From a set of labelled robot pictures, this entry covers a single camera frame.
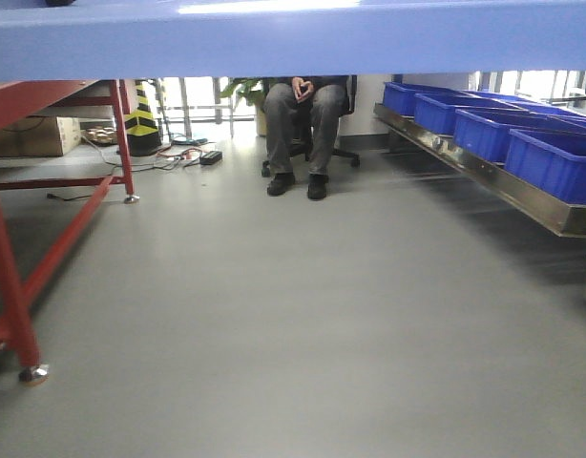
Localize blue plastic tray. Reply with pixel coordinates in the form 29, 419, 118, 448
0, 1, 586, 82

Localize black office chair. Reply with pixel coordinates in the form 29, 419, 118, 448
262, 75, 360, 177

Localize black power adapter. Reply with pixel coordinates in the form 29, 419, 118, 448
199, 150, 223, 166

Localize seated person in grey trousers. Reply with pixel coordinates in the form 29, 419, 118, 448
263, 75, 348, 200

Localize green potted plant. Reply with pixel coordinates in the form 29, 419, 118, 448
220, 77, 269, 137

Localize blue storage bin farthest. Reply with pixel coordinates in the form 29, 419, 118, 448
382, 82, 466, 116

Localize blue storage bin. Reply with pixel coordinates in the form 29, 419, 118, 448
453, 109, 586, 163
382, 82, 466, 116
504, 129, 586, 205
413, 93, 546, 135

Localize cardboard box under table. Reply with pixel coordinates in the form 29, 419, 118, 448
0, 116, 81, 157

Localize blue storage bin nearest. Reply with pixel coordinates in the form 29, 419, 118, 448
504, 129, 586, 205

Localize tangled floor cables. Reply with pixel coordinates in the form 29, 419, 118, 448
45, 133, 213, 202

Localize yellow black striped post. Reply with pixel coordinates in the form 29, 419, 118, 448
125, 79, 162, 157

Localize stainless steel shelf rail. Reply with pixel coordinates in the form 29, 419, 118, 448
374, 103, 586, 238

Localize red metal table frame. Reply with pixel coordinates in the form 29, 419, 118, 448
0, 78, 142, 386

